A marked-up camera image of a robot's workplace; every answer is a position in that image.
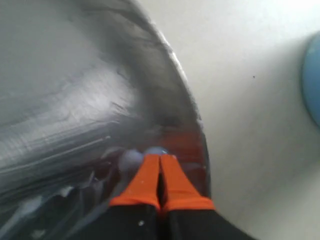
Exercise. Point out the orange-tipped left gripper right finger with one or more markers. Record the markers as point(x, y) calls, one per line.
point(188, 214)

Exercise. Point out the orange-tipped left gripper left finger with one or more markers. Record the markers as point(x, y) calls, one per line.
point(133, 215)

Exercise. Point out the blue soap pump bottle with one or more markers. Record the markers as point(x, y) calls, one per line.
point(310, 78)

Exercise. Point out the blue soap blob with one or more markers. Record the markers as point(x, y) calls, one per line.
point(130, 161)

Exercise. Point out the round metal plate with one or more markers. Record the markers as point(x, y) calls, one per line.
point(82, 81)

